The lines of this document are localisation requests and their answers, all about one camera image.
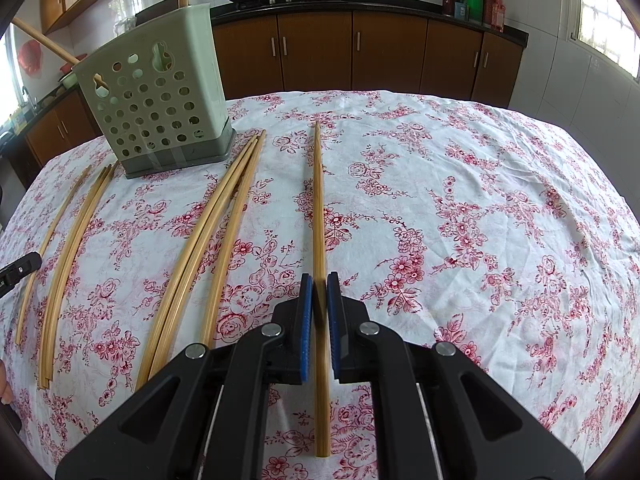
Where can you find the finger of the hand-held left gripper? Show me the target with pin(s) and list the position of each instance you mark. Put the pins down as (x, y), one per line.
(20, 270)

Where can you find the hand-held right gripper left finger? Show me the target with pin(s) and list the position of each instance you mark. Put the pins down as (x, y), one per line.
(306, 320)

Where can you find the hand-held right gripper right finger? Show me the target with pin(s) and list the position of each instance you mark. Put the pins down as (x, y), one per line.
(334, 320)

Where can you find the green perforated utensil holder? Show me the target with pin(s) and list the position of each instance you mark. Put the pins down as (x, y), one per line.
(150, 110)

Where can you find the person's left hand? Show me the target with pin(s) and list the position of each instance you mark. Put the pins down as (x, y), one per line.
(4, 385)

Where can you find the yellow bottle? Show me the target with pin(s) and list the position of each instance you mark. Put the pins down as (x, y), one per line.
(20, 120)

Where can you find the red floral tablecloth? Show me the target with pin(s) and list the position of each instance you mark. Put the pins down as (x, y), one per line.
(450, 210)

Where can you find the metal faucet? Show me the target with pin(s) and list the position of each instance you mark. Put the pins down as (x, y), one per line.
(27, 97)

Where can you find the window beside sink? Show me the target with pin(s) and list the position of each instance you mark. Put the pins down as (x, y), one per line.
(11, 75)

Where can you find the green basin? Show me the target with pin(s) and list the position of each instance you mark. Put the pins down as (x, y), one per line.
(70, 79)

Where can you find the red basin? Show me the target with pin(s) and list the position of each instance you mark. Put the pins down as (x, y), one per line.
(66, 66)

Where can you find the red plastic bag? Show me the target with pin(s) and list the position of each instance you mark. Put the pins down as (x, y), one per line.
(30, 57)

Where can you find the brown wooden base cabinets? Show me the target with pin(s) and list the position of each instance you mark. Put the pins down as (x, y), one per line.
(390, 60)

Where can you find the glass cups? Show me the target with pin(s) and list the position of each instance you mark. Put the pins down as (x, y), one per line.
(124, 20)

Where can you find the dark cutting board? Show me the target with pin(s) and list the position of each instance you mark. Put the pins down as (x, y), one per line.
(155, 12)

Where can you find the black kitchen countertop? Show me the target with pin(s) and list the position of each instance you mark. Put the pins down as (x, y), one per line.
(380, 4)

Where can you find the green box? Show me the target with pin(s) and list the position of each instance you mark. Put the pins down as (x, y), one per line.
(476, 5)

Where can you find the window with bars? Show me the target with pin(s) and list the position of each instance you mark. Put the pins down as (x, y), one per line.
(607, 5)

